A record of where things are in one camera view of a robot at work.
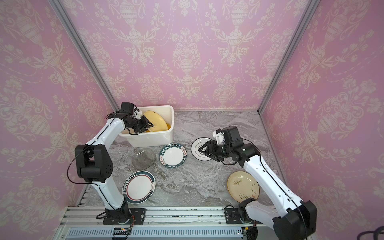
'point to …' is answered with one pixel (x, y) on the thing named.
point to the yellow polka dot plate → (168, 125)
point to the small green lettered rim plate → (172, 155)
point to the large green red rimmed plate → (138, 187)
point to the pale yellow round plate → (159, 124)
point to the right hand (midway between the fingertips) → (202, 151)
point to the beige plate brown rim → (241, 185)
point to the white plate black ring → (196, 145)
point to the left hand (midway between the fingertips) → (152, 125)
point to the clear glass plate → (143, 158)
